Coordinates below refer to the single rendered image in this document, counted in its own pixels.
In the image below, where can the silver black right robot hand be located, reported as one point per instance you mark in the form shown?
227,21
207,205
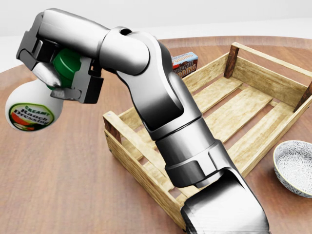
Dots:
73,31

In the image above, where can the chocolate pudding box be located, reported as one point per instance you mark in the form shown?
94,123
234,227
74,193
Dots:
188,66

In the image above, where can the patterned white bowl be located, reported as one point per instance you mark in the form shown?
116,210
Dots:
295,165

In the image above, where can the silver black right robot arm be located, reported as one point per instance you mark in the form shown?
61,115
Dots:
175,117

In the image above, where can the white salad dressing bottle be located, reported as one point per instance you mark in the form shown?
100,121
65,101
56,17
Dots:
31,97

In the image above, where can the wooden slat tray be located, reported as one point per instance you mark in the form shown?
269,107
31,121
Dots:
243,109

